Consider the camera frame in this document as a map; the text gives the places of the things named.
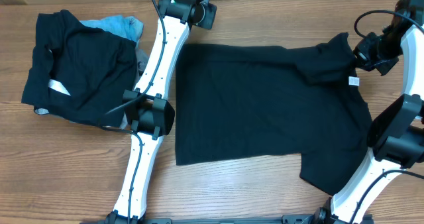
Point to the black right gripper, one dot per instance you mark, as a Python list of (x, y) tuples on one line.
[(366, 52)]

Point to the black t-shirt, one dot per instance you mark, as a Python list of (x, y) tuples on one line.
[(238, 102)]

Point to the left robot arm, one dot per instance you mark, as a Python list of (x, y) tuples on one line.
[(147, 109)]

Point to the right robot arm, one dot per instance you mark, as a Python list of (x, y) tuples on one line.
[(394, 145)]

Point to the folded grey garment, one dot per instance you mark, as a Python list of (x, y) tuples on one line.
[(142, 60)]

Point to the folded light blue garment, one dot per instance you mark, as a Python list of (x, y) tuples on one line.
[(126, 27)]

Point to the folded black shirt on pile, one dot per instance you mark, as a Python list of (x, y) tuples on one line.
[(79, 73)]

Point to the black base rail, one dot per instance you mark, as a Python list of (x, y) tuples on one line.
[(225, 220)]

